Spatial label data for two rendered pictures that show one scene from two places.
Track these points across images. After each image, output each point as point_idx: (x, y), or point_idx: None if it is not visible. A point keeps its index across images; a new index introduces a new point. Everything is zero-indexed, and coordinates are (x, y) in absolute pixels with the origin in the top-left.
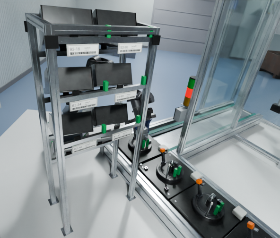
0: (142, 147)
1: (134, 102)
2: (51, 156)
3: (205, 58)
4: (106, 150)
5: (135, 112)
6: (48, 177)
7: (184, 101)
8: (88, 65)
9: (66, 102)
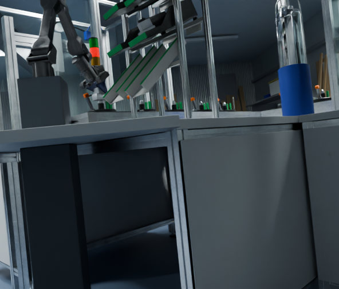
0: (111, 108)
1: (86, 59)
2: (160, 75)
3: (98, 19)
4: (104, 120)
5: (91, 69)
6: (188, 81)
7: (97, 61)
8: (58, 1)
9: (50, 57)
